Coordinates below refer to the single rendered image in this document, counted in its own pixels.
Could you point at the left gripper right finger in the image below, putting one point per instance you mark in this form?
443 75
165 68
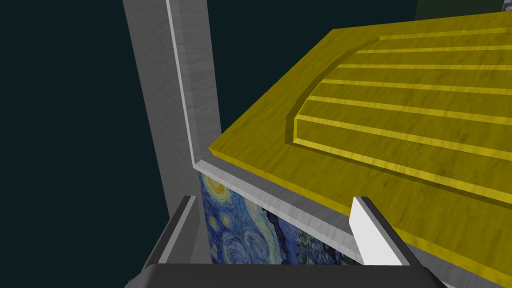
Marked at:
374 240

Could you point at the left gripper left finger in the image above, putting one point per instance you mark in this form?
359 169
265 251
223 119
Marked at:
175 240

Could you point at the blue swirl painting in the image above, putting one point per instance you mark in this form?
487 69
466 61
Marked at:
240 236

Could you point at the yellow wooden door leaf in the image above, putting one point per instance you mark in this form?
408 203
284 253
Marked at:
360 120

